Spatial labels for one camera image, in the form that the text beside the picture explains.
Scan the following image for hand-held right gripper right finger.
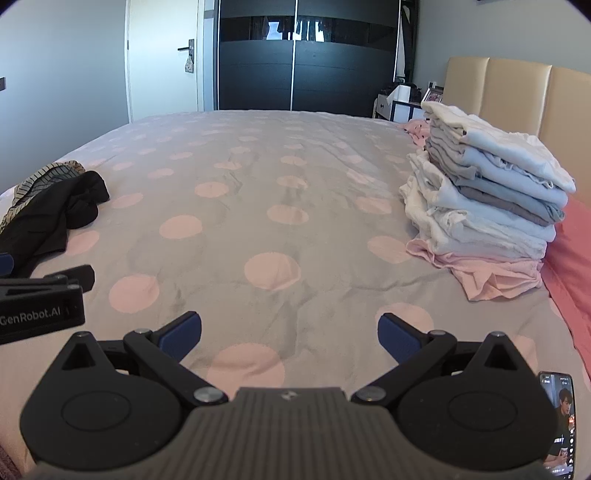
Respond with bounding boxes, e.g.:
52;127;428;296
350;312;539;409

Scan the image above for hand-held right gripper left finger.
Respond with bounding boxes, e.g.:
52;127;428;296
60;311;229;408

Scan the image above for black pants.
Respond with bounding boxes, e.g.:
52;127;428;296
0;171;110;278

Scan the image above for stack of folded pale clothes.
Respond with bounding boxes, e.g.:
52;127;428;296
399;100;577;302

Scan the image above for hanging dark clothes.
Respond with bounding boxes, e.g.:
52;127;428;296
394;0;419;80

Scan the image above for beige striped shirt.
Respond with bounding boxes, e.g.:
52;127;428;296
0;161;86;234

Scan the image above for purple fuzzy cloth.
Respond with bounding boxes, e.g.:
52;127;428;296
0;440;25;480

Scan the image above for smartphone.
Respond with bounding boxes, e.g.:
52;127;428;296
537;370;577;480

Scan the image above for pink pillow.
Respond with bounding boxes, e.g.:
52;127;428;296
540;196;591;376

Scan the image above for pink spotted cloth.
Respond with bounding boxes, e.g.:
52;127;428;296
403;119;433;149

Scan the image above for white door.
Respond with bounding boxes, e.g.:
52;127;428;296
126;0;206;123

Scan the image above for beige padded headboard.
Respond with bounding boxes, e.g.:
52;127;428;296
443;56;591;204

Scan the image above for black wardrobe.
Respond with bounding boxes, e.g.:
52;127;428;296
217;0;400;117

